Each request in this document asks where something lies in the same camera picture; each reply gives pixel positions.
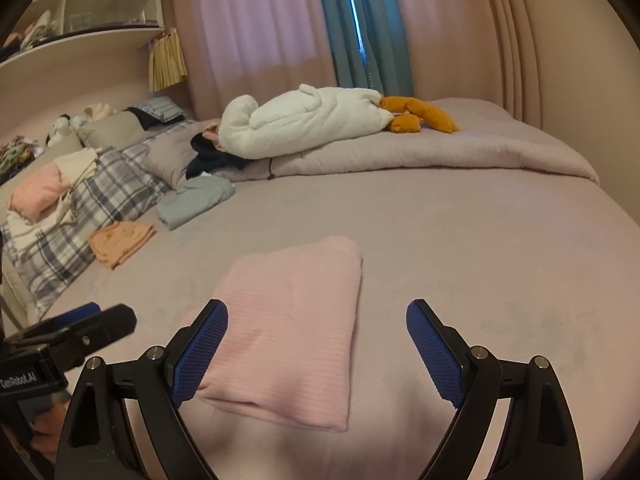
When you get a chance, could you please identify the pale grey duvet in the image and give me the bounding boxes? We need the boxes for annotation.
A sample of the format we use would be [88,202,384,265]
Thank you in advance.
[240,99,601,186]

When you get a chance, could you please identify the pink ribbed sweater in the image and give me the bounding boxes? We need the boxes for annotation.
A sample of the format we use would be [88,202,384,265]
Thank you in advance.
[177,235,364,433]

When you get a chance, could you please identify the black cloth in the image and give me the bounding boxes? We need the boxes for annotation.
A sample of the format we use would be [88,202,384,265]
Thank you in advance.
[127,107,163,131]

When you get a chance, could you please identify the person's left hand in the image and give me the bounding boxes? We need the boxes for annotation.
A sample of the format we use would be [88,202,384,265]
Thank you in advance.
[27,392,71,463]

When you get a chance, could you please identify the teal curtain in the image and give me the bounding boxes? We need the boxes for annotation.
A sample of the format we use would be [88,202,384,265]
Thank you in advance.
[312,0,416,101]

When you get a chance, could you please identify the yellow pleated skirt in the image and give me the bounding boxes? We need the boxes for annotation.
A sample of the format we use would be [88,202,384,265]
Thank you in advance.
[148,27,188,93]

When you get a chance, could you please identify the white wall shelf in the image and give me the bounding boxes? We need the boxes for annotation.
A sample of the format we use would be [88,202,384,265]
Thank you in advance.
[0,0,166,63]

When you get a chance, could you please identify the pink curtain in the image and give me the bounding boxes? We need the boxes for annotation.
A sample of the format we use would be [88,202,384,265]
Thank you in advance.
[387,0,543,126]
[170,0,336,121]

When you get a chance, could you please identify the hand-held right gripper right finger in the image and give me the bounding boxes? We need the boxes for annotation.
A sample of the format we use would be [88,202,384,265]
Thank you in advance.
[406,298,583,480]

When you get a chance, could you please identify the white goose plush toy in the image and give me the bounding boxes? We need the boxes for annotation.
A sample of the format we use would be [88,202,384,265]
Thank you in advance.
[219,84,461,161]

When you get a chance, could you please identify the folded pink garment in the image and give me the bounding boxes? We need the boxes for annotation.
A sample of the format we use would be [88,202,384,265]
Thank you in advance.
[7,164,71,223]

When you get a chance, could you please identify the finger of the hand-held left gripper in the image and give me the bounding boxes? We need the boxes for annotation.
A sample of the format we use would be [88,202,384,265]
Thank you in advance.
[50,301,103,331]
[9,303,138,368]

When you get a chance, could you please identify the plaid pillow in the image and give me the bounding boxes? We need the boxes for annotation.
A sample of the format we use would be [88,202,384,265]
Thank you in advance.
[0,127,173,306]

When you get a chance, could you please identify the patterned floral cloth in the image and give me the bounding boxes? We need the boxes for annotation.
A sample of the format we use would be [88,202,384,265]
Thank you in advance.
[0,135,43,181]

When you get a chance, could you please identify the dark navy garment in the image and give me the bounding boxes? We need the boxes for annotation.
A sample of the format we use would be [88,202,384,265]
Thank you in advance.
[186,130,248,181]

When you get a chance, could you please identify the folded grey garment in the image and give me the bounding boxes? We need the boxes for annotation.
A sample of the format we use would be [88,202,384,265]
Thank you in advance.
[155,175,237,231]

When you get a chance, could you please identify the cream white garment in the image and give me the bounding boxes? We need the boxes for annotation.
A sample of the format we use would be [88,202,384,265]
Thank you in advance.
[5,147,101,251]

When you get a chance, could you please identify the striped pillow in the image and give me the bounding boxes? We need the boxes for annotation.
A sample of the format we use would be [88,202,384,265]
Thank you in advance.
[125,97,186,128]

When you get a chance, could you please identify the bed with pink sheet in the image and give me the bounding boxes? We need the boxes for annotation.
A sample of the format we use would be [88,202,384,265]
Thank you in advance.
[0,97,640,480]

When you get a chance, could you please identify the beige pillow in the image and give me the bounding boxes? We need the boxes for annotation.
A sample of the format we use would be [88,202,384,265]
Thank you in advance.
[77,110,151,150]
[0,135,83,186]

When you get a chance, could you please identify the grey pillow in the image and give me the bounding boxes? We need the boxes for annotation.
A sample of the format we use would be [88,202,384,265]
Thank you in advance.
[140,120,226,191]

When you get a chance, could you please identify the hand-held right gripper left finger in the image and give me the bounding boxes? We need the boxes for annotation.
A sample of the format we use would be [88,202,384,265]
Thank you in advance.
[54,298,230,480]

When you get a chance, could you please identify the cream plush toy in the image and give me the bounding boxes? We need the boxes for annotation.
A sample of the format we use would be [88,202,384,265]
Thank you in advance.
[72,102,118,128]

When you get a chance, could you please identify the folded orange garment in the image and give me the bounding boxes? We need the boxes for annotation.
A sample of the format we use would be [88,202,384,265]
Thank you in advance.
[87,220,158,270]

